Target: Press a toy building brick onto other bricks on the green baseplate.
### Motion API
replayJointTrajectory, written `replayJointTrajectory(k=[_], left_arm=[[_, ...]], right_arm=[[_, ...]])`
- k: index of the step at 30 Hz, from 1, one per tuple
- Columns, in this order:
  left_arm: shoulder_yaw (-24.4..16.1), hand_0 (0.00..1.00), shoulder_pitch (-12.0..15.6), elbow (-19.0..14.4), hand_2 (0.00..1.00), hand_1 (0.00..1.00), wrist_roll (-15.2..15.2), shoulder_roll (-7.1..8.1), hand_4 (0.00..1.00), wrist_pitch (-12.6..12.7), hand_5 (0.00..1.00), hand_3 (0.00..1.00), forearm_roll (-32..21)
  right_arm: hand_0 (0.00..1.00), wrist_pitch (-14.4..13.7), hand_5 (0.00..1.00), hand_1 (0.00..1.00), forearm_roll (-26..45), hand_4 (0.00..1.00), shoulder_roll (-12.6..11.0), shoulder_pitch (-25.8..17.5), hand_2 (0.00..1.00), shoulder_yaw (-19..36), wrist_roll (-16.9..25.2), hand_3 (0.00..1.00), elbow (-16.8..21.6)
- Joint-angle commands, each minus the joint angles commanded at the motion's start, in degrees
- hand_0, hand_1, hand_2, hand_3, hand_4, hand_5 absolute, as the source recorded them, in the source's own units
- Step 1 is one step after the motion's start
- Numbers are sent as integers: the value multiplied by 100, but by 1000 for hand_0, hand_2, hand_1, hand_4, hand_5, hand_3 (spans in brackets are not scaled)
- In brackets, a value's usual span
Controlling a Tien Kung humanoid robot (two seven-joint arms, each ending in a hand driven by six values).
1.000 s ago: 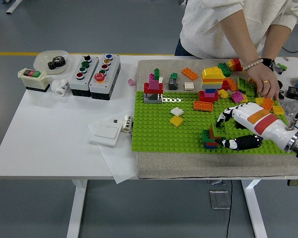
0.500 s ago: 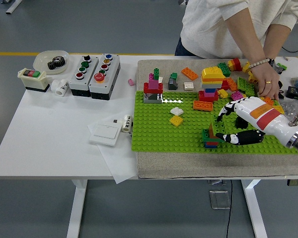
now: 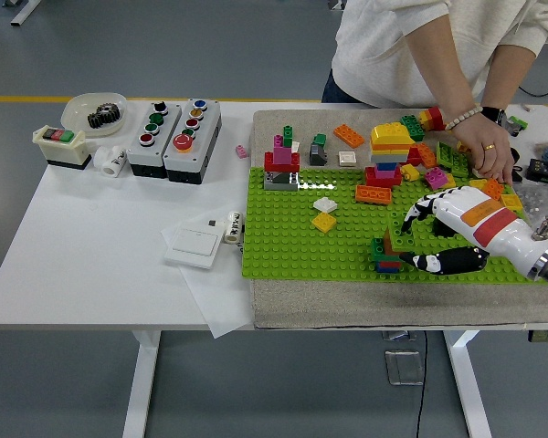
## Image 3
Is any white paper sheet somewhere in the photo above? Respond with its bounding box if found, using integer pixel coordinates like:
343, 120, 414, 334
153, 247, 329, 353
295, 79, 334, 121
160, 212, 257, 339

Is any orange toy brick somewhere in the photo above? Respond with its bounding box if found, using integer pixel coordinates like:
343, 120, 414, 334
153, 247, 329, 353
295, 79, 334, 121
481, 176, 506, 201
415, 142, 438, 169

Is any long light green brick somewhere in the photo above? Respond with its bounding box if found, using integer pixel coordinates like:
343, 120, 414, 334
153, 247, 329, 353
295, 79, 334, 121
387, 212, 419, 255

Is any black device box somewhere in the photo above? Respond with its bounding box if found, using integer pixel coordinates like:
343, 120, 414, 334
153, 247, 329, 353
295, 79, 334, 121
527, 158, 548, 184

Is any thin black hanging cable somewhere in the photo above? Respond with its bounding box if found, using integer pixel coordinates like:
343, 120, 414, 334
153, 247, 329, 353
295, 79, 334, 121
415, 330, 428, 438

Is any red yellow orange brick stack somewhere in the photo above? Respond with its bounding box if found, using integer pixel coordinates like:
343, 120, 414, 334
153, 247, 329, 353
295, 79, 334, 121
417, 107, 447, 132

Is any black floor cable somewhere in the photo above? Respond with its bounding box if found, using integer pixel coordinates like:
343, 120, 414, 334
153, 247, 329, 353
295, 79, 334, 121
520, 57, 548, 98

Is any pink brick stack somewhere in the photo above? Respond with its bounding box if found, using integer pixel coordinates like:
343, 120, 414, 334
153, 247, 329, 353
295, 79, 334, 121
423, 167, 458, 190

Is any red pink grey brick tower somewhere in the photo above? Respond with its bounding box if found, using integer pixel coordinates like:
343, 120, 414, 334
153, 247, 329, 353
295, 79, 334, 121
263, 124, 301, 192

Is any person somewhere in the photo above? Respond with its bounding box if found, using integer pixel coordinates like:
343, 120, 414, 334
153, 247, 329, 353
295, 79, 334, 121
321, 0, 548, 110

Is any white desk leg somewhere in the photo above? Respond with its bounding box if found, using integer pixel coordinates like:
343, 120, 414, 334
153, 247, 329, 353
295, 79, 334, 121
2, 0, 43, 27

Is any person's right hand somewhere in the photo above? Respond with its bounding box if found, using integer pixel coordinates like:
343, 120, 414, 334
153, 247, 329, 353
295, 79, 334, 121
451, 113, 516, 184

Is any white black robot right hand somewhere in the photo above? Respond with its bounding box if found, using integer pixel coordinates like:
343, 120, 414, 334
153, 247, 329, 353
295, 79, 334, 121
397, 184, 548, 280

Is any cream red-green switch box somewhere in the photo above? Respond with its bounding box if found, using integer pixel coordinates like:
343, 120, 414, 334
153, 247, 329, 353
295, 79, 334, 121
31, 125, 93, 172

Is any beaded bracelet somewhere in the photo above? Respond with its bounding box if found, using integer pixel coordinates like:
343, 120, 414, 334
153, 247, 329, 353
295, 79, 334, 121
445, 105, 484, 132

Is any flat orange brick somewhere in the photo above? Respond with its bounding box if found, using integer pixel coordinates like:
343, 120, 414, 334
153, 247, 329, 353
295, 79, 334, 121
332, 123, 365, 148

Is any green toy brick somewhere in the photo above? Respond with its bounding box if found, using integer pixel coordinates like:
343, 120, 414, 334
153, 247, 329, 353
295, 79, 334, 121
436, 141, 458, 166
450, 151, 474, 178

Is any white pipe tee fitting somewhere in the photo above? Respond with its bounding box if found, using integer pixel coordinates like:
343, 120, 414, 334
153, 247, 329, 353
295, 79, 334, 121
93, 145, 128, 177

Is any green toy baseplate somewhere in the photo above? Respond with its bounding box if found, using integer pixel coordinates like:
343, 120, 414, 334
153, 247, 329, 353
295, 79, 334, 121
240, 166, 548, 285

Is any white printed cylinder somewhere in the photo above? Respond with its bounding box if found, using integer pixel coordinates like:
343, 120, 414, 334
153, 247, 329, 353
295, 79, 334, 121
222, 209, 244, 245

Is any black metal gear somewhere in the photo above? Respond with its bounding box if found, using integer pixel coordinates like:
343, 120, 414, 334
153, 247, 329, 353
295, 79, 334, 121
87, 103, 122, 130

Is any clear plastic bag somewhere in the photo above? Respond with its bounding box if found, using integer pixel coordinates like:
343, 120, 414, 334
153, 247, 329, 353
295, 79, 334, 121
513, 182, 548, 220

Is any brown green blue brick stack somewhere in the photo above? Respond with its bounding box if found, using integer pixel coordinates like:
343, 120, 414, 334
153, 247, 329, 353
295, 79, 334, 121
370, 226, 416, 274

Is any white wall switch plate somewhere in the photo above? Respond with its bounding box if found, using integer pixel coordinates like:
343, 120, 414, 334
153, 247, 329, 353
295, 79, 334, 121
163, 225, 221, 270

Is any grey emergency-stop control box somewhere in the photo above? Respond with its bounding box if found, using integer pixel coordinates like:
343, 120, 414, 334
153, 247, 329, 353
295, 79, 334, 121
163, 98, 223, 185

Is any thick orange brick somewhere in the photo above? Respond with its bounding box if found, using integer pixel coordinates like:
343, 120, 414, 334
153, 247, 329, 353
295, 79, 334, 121
355, 184, 393, 207

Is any dark grey slope brick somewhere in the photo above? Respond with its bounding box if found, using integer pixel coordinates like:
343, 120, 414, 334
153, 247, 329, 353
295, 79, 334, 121
308, 143, 329, 166

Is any metal floor socket box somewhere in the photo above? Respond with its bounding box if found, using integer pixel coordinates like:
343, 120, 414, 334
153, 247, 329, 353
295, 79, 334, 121
384, 349, 425, 387

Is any yellow orange red brick tower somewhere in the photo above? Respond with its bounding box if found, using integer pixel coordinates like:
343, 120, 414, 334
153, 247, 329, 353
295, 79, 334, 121
364, 121, 416, 189

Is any white table leg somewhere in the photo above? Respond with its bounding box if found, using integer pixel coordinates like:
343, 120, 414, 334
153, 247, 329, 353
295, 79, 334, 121
121, 328, 162, 438
442, 328, 492, 438

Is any grey-brown mat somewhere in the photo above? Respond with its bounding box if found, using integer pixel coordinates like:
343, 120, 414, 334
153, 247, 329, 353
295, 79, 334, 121
251, 108, 548, 329

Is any grey four-button control box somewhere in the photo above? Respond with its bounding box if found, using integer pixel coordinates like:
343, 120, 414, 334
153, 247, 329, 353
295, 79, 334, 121
126, 100, 184, 179

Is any dark green brick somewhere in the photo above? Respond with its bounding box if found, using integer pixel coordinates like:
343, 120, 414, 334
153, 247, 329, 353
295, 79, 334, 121
399, 113, 426, 141

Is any translucent white bowl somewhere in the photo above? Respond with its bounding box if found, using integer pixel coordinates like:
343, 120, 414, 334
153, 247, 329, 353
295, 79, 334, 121
61, 92, 129, 138

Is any grey green tool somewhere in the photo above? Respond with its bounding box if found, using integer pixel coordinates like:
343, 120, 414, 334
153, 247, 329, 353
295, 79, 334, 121
506, 116, 529, 137

